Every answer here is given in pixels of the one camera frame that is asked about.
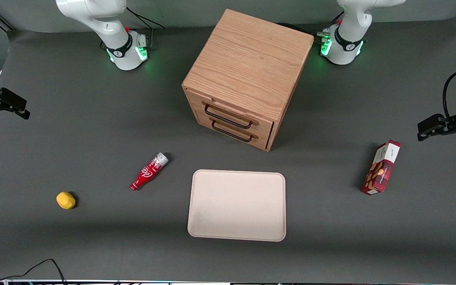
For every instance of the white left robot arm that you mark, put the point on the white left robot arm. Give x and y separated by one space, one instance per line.
344 43

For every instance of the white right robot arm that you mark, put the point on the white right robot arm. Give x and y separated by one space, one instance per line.
111 29

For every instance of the wooden two-drawer cabinet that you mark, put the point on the wooden two-drawer cabinet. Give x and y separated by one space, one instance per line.
247 63

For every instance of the red tartan shortbread box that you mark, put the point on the red tartan shortbread box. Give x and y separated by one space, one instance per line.
382 170

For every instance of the yellow lemon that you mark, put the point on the yellow lemon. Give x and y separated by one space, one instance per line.
65 200

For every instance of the red cola bottle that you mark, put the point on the red cola bottle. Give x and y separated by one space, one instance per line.
148 172

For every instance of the beige plastic tray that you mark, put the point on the beige plastic tray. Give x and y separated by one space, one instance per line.
236 206

